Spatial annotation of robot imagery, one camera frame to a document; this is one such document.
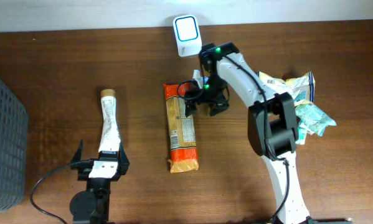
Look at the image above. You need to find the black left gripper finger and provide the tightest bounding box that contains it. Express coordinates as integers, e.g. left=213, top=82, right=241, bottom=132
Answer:
left=119, top=142, right=130, bottom=175
left=71, top=139, right=83, bottom=163

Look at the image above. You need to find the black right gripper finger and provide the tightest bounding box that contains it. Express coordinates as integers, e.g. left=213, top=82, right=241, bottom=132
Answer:
left=184, top=100, right=197, bottom=118
left=209, top=103, right=229, bottom=116

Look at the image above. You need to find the white tube with beige cap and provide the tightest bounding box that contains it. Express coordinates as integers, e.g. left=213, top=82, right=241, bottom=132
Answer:
left=98, top=89, right=121, bottom=152

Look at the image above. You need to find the orange spaghetti packet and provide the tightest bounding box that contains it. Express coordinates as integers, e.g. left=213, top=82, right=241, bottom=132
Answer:
left=163, top=84, right=199, bottom=174

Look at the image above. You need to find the white yellow snack bag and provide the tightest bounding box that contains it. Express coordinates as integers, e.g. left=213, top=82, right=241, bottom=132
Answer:
left=258, top=72, right=315, bottom=106

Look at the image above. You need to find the teal wet wipes pack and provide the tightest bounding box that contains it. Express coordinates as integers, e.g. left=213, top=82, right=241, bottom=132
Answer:
left=296, top=102, right=337, bottom=136

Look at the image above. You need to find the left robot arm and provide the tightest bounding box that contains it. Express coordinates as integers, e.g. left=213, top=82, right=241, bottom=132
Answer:
left=69, top=141, right=130, bottom=224

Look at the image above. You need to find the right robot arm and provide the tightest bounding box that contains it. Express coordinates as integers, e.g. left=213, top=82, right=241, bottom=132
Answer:
left=183, top=42, right=314, bottom=223

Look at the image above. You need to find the white barcode scanner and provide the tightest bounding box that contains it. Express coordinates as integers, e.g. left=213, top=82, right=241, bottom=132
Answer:
left=172, top=15, right=202, bottom=57

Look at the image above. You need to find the dark grey mesh basket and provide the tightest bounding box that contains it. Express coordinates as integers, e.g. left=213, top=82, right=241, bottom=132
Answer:
left=0, top=79, right=29, bottom=213

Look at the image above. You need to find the teal tissue pack right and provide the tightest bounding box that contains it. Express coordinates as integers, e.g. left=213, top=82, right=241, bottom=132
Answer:
left=296, top=122, right=308, bottom=145

